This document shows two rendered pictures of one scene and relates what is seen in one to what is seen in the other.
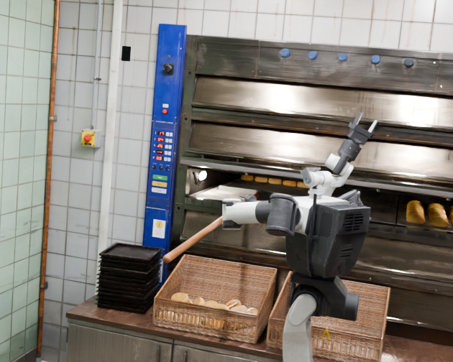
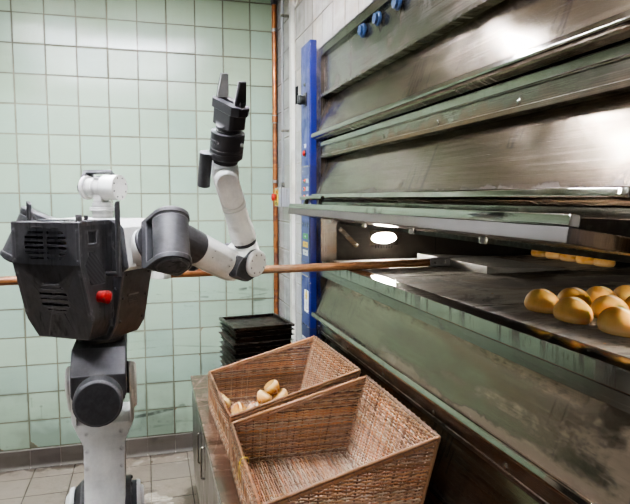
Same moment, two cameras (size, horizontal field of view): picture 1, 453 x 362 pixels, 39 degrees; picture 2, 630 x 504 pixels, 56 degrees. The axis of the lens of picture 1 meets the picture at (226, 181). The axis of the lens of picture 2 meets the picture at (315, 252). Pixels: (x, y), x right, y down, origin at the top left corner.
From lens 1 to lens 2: 309 cm
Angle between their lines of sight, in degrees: 59
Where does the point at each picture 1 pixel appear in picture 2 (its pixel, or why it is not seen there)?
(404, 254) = (466, 371)
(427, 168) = (477, 175)
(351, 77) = (408, 32)
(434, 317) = not seen: outside the picture
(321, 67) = (386, 34)
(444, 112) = (496, 38)
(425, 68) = not seen: outside the picture
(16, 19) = (208, 84)
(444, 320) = not seen: outside the picture
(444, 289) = (517, 470)
